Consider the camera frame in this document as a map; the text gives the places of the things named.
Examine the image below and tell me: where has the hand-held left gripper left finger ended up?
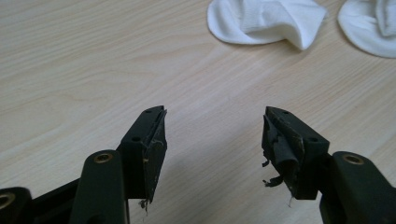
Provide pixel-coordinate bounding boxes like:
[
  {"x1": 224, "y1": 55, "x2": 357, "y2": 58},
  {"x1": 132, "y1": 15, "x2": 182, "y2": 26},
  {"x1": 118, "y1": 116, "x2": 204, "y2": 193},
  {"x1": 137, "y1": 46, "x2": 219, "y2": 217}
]
[{"x1": 116, "y1": 105, "x2": 168, "y2": 203}]

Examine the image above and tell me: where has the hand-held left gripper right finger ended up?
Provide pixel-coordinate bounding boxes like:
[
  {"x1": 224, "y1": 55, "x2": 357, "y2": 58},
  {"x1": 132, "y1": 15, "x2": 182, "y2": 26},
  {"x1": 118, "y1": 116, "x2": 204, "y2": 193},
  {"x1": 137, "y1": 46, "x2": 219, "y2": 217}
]
[{"x1": 261, "y1": 105, "x2": 331, "y2": 201}]

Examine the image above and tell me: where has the white ankle sock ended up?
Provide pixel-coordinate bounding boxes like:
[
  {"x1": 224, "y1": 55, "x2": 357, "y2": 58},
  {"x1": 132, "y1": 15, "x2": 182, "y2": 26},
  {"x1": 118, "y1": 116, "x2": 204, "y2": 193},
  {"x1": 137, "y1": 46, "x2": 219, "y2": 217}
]
[
  {"x1": 337, "y1": 0, "x2": 396, "y2": 59},
  {"x1": 206, "y1": 0, "x2": 329, "y2": 51}
]

